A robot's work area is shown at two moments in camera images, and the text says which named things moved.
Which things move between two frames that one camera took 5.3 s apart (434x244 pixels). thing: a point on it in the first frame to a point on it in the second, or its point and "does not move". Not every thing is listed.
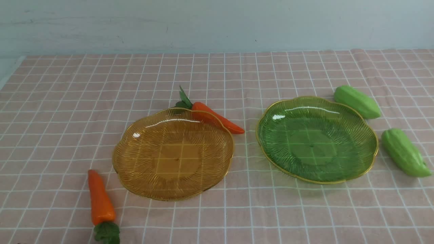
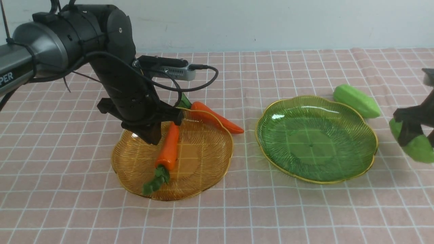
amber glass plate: x=177 y=154 does not move
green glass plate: x=316 y=140 does not move
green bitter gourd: x=359 y=101 does not move
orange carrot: x=199 y=109 does not move
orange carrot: x=106 y=231 to x=165 y=160
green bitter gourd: x=403 y=153 to x=419 y=149
